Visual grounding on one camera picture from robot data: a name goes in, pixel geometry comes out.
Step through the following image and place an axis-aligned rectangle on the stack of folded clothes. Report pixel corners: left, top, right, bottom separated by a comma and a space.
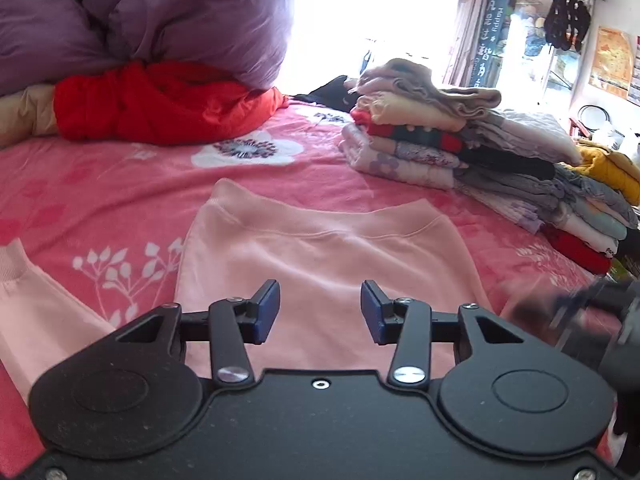
337, 58, 640, 276

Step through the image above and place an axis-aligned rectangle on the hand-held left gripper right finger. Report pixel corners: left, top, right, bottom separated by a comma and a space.
361, 280, 526, 389

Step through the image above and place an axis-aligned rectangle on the pink striped curtain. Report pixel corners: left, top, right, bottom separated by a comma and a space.
444, 0, 516, 87

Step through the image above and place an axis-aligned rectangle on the glass display cabinet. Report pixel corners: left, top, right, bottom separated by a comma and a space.
500, 0, 612, 126

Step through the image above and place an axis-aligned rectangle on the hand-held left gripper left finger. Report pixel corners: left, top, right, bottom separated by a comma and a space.
116, 280, 281, 387

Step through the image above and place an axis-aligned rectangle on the yellow garment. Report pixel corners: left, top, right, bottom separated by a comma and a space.
570, 140, 640, 206

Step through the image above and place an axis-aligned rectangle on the orange wall poster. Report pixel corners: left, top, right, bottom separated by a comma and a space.
589, 26, 635, 99

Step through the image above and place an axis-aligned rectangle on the red garment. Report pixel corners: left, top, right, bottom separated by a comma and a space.
54, 60, 290, 147

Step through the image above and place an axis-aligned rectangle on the beige pillow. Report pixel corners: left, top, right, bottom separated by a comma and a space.
0, 85, 61, 150

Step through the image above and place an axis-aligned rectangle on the red wall calendar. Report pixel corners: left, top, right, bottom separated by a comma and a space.
627, 35, 640, 106

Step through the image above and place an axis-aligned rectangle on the purple duvet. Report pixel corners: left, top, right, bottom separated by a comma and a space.
0, 0, 301, 97

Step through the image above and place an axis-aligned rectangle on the pink sweatshirt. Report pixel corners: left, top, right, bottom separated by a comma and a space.
0, 178, 506, 406

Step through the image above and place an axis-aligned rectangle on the pink floral blanket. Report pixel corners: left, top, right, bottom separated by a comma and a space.
0, 95, 618, 467

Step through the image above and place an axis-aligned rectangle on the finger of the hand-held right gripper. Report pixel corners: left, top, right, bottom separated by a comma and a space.
510, 285, 593, 331

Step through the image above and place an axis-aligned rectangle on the black cloth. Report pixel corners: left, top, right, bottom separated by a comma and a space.
292, 75, 363, 111

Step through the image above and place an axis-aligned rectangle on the round mirror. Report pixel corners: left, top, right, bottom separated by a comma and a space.
575, 105, 614, 139

